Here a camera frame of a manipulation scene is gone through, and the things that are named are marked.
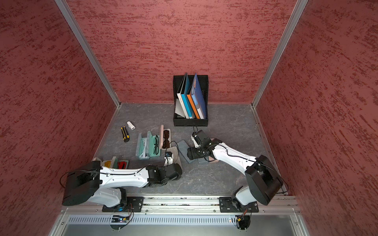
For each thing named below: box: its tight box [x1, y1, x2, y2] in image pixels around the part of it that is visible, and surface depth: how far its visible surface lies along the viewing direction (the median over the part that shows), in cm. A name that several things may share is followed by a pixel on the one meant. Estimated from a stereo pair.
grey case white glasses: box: [135, 130, 153, 160], surface depth 93 cm
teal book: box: [180, 72, 196, 119], surface depth 91 cm
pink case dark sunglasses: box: [159, 124, 172, 150], surface depth 97 cm
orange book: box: [186, 85, 201, 120], surface depth 90 cm
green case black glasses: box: [146, 130, 161, 158], surface depth 96 cm
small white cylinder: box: [126, 120, 136, 131], surface depth 105 cm
